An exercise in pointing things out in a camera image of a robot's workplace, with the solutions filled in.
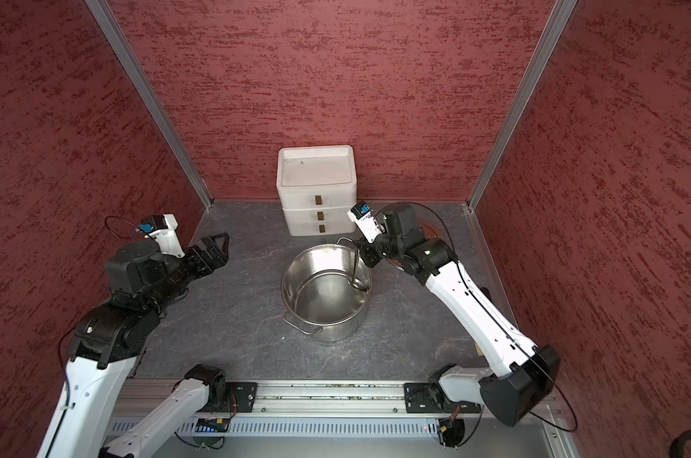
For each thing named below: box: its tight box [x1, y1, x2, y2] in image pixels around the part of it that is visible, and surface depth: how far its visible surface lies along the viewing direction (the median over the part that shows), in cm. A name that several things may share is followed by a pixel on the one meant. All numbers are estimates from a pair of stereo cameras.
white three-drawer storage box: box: [276, 145, 357, 237], surface depth 101 cm
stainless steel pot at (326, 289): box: [280, 237, 373, 345], surface depth 91 cm
